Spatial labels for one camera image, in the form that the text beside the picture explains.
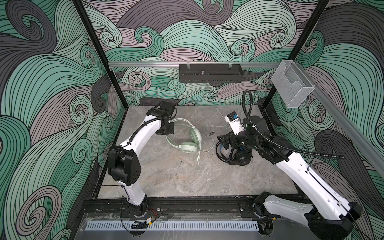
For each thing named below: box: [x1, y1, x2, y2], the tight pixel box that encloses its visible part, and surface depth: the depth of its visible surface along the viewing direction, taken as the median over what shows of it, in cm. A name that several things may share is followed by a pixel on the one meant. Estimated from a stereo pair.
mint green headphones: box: [165, 118, 203, 170], surface depth 81 cm
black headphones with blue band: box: [215, 141, 252, 167], surface depth 87 cm
